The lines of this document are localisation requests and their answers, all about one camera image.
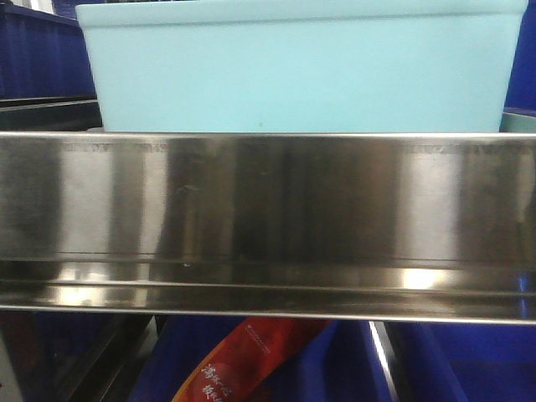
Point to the light blue plastic bin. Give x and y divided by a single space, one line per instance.
302 66

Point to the red printed snack bag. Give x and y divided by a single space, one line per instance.
237 365

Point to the dark blue storage crate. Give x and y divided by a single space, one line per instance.
439 362

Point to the blue crate far left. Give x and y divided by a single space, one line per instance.
42 55

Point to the stainless steel shelf rail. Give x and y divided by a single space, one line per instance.
429 227

